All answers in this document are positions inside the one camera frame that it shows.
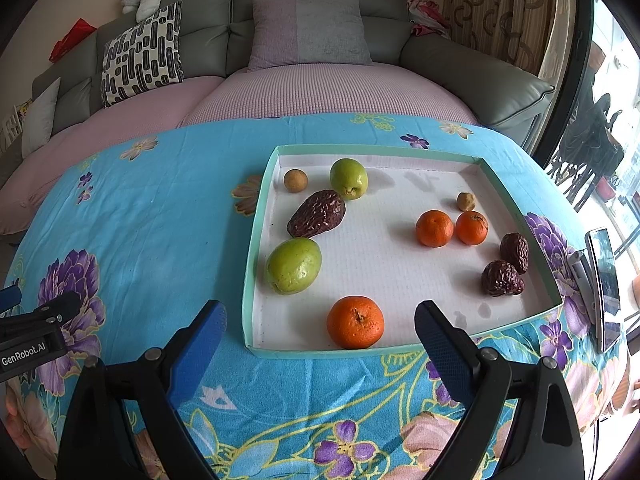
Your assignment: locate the red bag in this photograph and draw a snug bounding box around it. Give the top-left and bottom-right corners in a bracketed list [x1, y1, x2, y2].
[49, 18, 96, 63]

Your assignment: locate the black chair with clothes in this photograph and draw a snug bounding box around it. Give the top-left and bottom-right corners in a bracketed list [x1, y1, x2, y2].
[547, 93, 624, 212]

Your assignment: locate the patterned curtain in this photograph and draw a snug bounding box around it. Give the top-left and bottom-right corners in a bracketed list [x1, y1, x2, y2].
[444, 0, 576, 81]

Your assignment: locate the grey sofa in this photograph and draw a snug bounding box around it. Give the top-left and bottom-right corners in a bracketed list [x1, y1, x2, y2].
[1, 0, 553, 186]

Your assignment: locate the orange mandarin with stem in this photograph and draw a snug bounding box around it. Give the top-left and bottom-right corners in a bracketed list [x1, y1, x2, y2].
[454, 210, 489, 246]

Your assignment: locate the phone on stand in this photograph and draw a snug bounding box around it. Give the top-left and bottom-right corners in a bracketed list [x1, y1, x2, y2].
[585, 229, 623, 353]

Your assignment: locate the white magazine rack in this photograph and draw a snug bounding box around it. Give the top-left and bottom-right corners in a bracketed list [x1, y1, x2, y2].
[0, 99, 32, 153]

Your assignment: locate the purple grey cushion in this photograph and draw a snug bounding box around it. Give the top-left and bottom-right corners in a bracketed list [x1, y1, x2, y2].
[248, 0, 372, 72]

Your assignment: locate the light grey cushion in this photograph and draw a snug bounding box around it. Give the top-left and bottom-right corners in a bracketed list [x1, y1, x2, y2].
[21, 78, 61, 159]

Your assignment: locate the black white patterned cushion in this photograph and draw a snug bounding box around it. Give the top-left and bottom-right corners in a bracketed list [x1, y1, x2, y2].
[100, 1, 184, 107]

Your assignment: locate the green shallow cardboard tray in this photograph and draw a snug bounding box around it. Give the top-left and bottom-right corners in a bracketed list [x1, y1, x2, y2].
[242, 144, 562, 359]

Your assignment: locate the orange mandarin front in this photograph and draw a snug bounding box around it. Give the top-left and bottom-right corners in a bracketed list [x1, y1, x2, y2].
[416, 209, 454, 248]

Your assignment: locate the brown longan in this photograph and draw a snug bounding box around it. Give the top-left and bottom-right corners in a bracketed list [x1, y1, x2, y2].
[283, 168, 308, 193]

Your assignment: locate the silver phone stand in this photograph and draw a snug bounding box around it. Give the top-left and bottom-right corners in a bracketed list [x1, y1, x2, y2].
[567, 249, 596, 325]

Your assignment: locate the pink red clothing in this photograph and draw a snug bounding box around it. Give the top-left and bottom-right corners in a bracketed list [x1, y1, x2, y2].
[407, 0, 450, 39]

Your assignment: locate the walnut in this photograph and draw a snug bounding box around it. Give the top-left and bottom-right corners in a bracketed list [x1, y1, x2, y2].
[456, 192, 476, 212]

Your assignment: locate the pink sofa seat cover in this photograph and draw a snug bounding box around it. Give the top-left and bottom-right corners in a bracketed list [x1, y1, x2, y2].
[1, 63, 476, 235]

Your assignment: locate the dried red date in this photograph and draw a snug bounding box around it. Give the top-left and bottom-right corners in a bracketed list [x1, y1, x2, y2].
[286, 190, 346, 238]
[500, 232, 529, 274]
[480, 260, 525, 297]

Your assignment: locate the green jujube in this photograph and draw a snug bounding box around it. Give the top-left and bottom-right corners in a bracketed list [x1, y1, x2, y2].
[266, 237, 322, 295]
[330, 158, 369, 200]

